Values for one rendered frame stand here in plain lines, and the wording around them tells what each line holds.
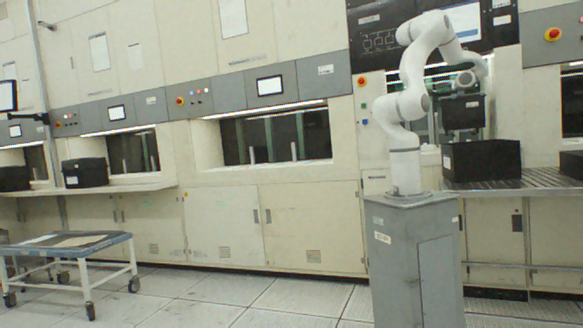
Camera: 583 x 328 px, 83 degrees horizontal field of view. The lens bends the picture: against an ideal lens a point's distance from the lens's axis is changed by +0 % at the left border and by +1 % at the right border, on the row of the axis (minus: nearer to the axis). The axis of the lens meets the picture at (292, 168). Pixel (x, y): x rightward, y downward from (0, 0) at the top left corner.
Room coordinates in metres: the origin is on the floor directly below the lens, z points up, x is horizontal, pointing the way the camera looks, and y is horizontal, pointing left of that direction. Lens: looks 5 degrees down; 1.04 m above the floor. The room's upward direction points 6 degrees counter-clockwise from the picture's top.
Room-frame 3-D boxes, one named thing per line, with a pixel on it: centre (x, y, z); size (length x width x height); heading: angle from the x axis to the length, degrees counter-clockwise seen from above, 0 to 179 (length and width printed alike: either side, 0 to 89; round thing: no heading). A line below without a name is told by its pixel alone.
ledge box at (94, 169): (2.93, 1.84, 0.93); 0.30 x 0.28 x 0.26; 64
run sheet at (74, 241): (2.34, 1.59, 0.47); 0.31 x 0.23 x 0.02; 88
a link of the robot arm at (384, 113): (1.36, -0.44, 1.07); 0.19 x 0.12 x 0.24; 40
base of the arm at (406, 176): (1.34, -0.46, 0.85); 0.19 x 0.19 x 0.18
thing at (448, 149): (1.60, -0.91, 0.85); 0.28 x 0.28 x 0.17; 77
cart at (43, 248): (2.44, 1.75, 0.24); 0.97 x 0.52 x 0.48; 69
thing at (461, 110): (1.95, -1.03, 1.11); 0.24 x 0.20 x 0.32; 66
